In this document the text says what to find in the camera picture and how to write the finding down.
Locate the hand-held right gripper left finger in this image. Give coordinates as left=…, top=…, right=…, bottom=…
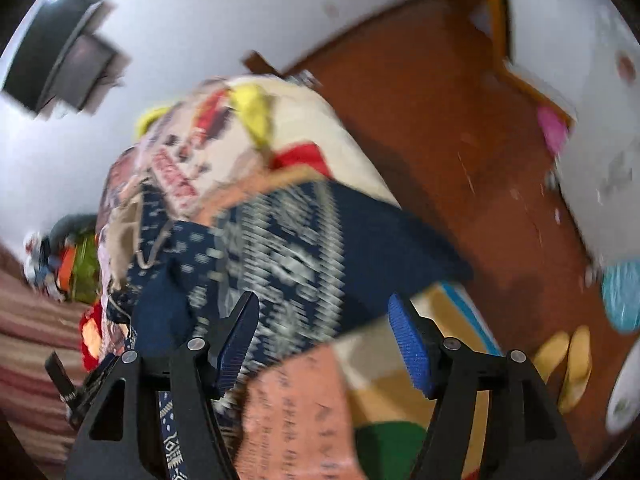
left=64, top=291, right=261, bottom=480

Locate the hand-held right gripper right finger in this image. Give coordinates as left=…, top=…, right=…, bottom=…
left=387, top=292, right=584, bottom=480

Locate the navy patterned garment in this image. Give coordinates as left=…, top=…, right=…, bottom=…
left=107, top=179, right=474, bottom=480

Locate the pile of mixed clothes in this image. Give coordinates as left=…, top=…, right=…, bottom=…
left=22, top=214, right=101, bottom=302

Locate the striped curtain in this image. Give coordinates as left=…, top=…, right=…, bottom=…
left=0, top=242, right=103, bottom=478

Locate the red plush toy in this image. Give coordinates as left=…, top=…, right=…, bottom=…
left=76, top=304, right=132, bottom=373

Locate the orange flat item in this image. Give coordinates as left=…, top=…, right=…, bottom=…
left=56, top=249, right=77, bottom=292

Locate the yellow slipper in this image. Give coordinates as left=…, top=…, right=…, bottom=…
left=531, top=331, right=572, bottom=382
left=556, top=325, right=594, bottom=415

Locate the red cloth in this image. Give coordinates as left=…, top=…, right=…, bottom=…
left=271, top=141, right=332, bottom=179

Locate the white round object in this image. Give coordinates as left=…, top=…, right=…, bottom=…
left=604, top=357, right=640, bottom=437

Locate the yellow cloth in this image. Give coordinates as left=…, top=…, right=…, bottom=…
left=135, top=84, right=280, bottom=151

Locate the newspaper print blanket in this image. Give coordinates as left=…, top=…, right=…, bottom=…
left=95, top=75, right=503, bottom=480

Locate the pink plastic item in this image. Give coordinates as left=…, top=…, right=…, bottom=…
left=536, top=106, right=572, bottom=157

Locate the black wall-mounted television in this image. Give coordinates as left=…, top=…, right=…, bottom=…
left=2, top=0, right=132, bottom=120

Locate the orange wooden door frame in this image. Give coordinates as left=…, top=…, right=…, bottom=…
left=477, top=0, right=577, bottom=128

